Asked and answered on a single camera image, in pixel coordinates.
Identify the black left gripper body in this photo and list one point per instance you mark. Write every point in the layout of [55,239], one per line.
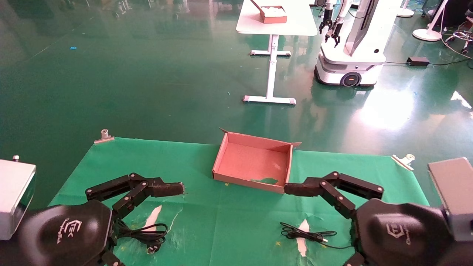
[70,236]

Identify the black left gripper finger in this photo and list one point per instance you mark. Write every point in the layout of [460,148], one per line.
[110,260]
[166,188]

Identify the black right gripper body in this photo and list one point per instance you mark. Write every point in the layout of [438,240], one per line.
[402,236]

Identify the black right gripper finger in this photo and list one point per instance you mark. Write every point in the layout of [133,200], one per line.
[301,188]
[355,260]

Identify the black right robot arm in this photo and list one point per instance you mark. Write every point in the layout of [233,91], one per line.
[463,255]

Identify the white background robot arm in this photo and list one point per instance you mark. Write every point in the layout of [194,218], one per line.
[328,6]
[343,9]

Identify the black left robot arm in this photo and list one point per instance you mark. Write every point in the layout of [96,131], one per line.
[7,255]

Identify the small brown cardboard box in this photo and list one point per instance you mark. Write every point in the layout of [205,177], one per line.
[275,19]

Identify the white filling in small box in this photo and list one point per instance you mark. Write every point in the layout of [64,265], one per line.
[275,11]

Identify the green table cloth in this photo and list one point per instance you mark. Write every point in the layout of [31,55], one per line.
[229,221]

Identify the silver binder clip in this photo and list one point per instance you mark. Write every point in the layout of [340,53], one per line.
[403,161]
[104,136]

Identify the white wheeled background robot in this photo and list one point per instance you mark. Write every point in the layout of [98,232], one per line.
[358,55]

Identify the small black robot gripper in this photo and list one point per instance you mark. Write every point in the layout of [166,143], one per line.
[334,32]
[326,24]

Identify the white background table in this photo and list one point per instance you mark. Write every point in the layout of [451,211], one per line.
[288,27]

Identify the black power adapter brick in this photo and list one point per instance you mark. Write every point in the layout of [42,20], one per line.
[418,61]

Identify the white floor stand large base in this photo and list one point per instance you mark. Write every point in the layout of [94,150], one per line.
[427,34]

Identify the white floor stand small base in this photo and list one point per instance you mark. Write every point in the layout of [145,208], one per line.
[405,12]

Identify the chrome base office chair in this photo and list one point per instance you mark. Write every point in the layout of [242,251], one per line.
[462,36]

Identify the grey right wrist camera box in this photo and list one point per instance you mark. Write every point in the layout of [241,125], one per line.
[454,192]

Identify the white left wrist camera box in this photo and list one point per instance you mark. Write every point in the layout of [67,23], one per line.
[13,195]

